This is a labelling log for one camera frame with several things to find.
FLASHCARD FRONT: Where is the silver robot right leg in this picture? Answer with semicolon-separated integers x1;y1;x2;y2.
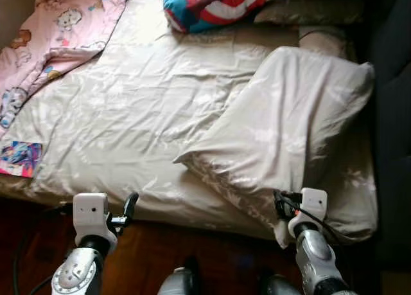
259;273;302;295

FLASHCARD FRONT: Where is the beige leaf-print bed sheet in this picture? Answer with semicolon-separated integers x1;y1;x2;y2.
0;0;380;241

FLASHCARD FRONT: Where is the small beige rolled cushion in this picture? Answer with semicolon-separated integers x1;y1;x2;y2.
297;26;351;59

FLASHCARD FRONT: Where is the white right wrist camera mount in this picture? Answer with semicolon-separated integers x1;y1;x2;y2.
288;188;328;239

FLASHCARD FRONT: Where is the red white blue bolster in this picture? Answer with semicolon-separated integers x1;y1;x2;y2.
162;0;278;34

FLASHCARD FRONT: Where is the large beige leaf-print pillow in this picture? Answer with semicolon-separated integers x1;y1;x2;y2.
173;46;376;244

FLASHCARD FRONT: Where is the flat beige pillow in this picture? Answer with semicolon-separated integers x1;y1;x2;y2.
254;0;365;27

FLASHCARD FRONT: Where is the pink cartoon print blanket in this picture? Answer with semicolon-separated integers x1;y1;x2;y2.
0;0;131;138

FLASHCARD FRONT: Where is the colourful comic book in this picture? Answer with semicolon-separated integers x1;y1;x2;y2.
0;141;43;178

